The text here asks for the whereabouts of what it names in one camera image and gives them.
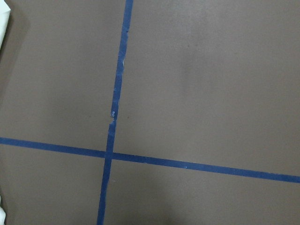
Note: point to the cream long sleeve shirt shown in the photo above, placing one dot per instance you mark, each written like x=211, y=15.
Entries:
x=4, y=17

